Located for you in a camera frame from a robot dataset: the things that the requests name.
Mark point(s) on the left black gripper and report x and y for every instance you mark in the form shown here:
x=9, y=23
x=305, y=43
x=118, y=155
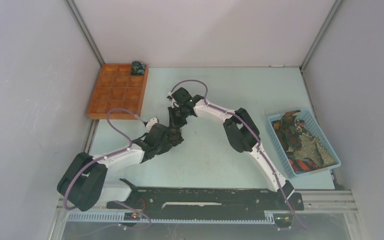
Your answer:
x=165, y=148

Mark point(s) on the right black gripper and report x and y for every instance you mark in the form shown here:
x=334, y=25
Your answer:
x=173, y=122

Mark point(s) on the black gold floral tie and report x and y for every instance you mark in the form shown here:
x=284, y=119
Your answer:
x=175, y=137

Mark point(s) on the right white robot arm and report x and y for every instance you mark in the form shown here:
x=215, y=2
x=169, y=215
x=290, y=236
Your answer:
x=241, y=131

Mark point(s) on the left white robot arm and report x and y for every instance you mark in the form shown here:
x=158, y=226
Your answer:
x=88, y=181

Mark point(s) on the pile of ties in basket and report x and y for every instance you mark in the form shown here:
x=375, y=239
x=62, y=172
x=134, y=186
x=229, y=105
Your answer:
x=301, y=142

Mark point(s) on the rolled blue patterned tie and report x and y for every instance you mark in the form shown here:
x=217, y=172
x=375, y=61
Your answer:
x=137, y=68

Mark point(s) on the orange compartment tray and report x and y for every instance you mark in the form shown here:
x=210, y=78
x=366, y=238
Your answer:
x=117, y=87

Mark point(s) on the light blue plastic basket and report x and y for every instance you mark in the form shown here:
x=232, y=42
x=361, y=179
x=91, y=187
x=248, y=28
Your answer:
x=311, y=142

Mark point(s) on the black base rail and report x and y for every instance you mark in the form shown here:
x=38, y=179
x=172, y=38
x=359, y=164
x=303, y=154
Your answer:
x=208, y=204

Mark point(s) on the aluminium frame rail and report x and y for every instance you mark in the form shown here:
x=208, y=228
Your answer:
x=315, y=202

